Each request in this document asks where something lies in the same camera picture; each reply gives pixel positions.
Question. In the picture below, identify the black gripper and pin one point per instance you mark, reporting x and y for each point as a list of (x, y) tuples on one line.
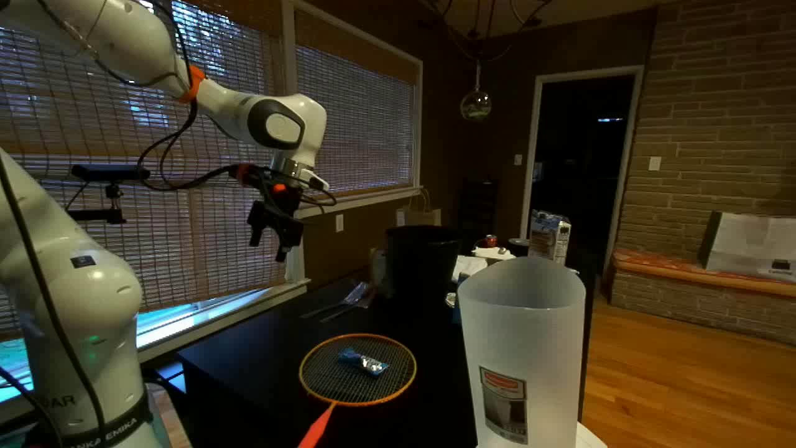
[(274, 208)]

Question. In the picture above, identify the blue chocolate bar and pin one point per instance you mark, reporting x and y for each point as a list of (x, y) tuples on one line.
[(365, 362)]

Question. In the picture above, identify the orange rimmed racket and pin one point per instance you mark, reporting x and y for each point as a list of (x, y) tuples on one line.
[(348, 386)]

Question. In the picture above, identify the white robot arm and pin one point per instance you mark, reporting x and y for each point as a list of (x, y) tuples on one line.
[(76, 299)]

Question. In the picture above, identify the black trash can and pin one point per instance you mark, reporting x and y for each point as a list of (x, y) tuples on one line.
[(421, 264)]

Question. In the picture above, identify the metal spatula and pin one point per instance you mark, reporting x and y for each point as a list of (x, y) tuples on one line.
[(355, 299)]

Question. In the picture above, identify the hanging glass globe lamp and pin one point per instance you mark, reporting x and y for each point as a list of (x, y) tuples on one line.
[(477, 105)]

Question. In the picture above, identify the white frosted plastic bin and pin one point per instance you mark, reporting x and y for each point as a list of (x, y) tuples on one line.
[(524, 330)]

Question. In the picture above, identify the white board on bench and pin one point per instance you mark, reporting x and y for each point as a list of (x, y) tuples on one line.
[(749, 244)]

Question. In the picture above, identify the black camera on stand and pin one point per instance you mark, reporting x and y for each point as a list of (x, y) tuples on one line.
[(111, 178)]

